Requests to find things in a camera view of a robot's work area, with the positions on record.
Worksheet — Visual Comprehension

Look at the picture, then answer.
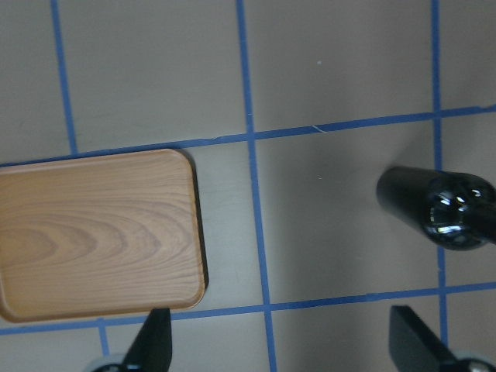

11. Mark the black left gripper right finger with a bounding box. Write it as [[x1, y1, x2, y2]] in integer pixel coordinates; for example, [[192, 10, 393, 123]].
[[389, 305, 459, 372]]

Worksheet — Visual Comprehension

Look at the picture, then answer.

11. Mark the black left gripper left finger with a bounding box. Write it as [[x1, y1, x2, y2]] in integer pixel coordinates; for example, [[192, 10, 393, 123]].
[[122, 308, 173, 372]]

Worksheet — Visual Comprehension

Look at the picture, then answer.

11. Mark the wooden tray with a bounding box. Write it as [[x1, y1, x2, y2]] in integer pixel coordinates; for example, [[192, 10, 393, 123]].
[[1, 150, 208, 323]]

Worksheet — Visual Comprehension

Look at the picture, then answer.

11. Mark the dark wine bottle carried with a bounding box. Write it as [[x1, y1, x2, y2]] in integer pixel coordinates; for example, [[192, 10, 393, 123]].
[[376, 167, 495, 251]]

